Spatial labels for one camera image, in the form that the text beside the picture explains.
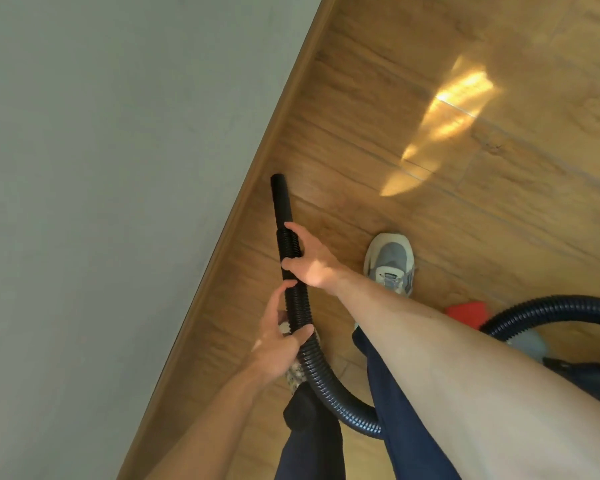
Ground person's left hand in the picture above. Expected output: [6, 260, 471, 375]
[249, 279, 316, 388]

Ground person's left grey shoe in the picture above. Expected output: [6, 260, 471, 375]
[277, 314, 323, 395]

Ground black corrugated vacuum hose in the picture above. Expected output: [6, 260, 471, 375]
[269, 173, 600, 441]

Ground person's right grey shoe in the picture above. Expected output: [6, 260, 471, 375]
[363, 233, 416, 298]

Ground person's right forearm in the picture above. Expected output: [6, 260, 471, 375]
[332, 267, 600, 480]

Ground person's grey shoe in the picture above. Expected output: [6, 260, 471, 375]
[363, 233, 416, 298]
[277, 314, 323, 395]

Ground person's left forearm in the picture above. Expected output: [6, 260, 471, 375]
[147, 364, 281, 480]

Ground person's right hand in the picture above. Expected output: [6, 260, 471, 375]
[281, 221, 349, 297]

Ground person's dark trousers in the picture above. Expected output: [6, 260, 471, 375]
[273, 324, 463, 480]

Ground red vacuum cleaner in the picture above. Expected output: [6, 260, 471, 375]
[443, 300, 600, 415]

